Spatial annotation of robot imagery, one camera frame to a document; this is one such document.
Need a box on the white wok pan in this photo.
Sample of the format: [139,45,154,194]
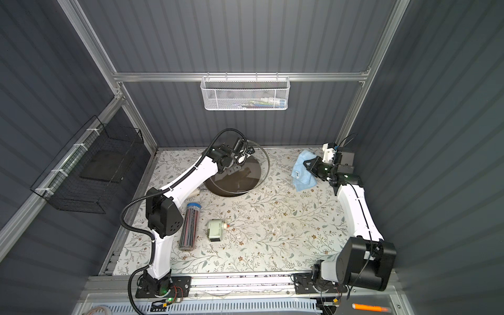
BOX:
[196,156,262,198]

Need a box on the white wire mesh basket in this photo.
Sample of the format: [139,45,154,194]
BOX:
[200,78,291,111]

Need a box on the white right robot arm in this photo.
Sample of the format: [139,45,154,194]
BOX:
[303,156,396,291]

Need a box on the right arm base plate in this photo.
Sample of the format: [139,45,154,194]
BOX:
[290,272,348,295]

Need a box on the black corrugated cable conduit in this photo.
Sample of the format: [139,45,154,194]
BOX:
[119,127,249,315]

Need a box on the small green white sharpener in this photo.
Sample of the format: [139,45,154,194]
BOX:
[207,219,230,242]

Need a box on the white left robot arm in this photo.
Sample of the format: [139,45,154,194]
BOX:
[146,144,255,280]

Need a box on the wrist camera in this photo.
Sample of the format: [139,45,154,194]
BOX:
[322,143,354,166]
[232,139,255,165]

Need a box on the glass pot lid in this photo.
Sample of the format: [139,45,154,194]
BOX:
[204,140,270,198]

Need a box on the light blue microfiber cloth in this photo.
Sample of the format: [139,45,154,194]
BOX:
[291,150,317,192]

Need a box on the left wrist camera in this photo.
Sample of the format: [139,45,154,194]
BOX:
[232,139,255,165]

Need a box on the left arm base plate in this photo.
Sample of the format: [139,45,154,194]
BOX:
[135,274,192,299]

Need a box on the black wire basket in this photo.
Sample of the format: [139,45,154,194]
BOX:
[30,116,144,214]

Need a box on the orange marker pen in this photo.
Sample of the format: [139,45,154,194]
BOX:
[352,303,391,313]

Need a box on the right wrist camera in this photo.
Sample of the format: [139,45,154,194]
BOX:
[322,143,354,166]

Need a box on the white ventilated cable duct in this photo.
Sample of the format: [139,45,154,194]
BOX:
[90,300,322,314]

